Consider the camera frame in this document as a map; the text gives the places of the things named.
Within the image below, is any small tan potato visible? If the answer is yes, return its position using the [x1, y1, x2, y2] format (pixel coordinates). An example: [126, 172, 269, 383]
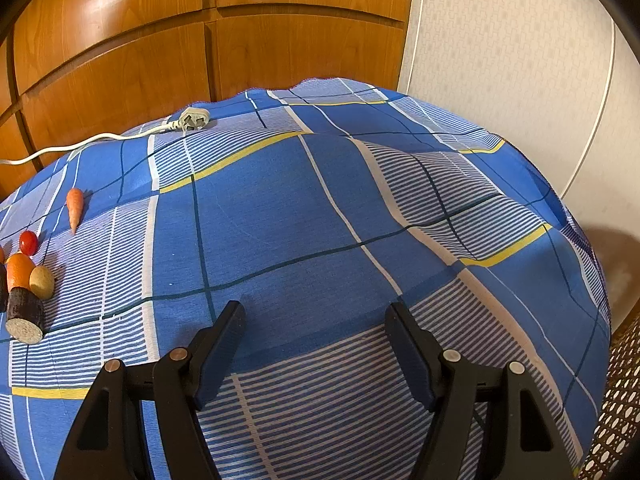
[29, 265, 55, 300]

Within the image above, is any dark sugarcane piece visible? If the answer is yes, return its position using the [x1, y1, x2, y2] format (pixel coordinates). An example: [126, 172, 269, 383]
[5, 286, 47, 345]

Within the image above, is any mandarin orange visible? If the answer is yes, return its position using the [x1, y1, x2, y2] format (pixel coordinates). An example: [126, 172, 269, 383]
[6, 253, 37, 293]

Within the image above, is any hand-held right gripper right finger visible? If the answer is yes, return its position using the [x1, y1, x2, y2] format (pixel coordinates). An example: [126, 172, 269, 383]
[384, 301, 581, 480]

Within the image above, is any brown woven mat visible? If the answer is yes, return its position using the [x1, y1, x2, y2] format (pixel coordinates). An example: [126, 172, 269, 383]
[575, 317, 640, 480]

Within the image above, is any orange carrot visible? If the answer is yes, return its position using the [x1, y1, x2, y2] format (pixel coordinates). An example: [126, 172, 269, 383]
[66, 188, 84, 236]

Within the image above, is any blue plaid tablecloth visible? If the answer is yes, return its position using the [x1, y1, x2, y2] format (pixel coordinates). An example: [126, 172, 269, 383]
[0, 77, 612, 480]

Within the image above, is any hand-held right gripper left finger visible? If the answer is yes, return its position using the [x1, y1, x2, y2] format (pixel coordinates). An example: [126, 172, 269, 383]
[52, 300, 247, 480]

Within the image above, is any white power cable with plug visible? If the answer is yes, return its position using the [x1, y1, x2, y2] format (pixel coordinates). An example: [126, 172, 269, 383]
[0, 106, 213, 167]

